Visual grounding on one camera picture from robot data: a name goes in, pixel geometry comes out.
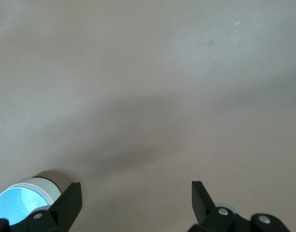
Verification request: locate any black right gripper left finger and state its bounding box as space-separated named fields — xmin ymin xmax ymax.
xmin=0 ymin=181 xmax=82 ymax=232

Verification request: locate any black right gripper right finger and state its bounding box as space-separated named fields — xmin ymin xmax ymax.
xmin=188 ymin=180 xmax=292 ymax=232

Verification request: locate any light blue bowl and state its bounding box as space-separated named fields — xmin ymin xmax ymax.
xmin=0 ymin=187 xmax=51 ymax=225

